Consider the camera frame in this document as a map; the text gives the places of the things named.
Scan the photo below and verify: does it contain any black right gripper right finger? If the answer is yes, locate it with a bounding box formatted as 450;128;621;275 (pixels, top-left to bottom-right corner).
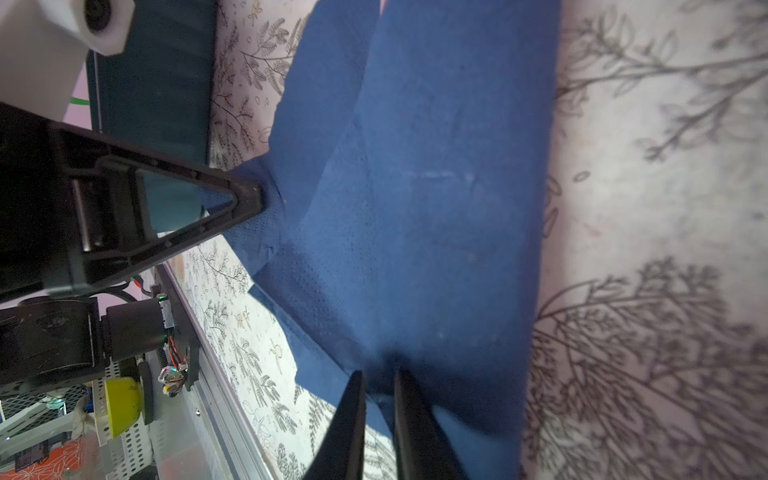
393;370;465;480

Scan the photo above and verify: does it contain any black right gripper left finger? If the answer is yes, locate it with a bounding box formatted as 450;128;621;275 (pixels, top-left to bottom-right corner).
303;371;366;480

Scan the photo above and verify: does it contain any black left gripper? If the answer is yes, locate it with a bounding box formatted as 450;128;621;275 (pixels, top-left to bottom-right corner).
1;103;266;300

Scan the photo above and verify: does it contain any dark blue paper napkin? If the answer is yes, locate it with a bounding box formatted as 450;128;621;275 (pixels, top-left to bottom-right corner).
225;1;561;479

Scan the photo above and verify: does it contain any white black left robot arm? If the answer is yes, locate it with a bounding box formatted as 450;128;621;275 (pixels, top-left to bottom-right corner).
1;104;265;395

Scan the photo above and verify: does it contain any dark teal plastic tray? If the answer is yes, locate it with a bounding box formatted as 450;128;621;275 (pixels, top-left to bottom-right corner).
85;0;220;235

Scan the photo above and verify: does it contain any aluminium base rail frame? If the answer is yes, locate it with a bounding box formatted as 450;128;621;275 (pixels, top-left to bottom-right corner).
149;263;276;479

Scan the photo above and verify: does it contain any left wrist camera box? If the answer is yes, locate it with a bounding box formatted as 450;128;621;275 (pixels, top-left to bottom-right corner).
1;0;135;120

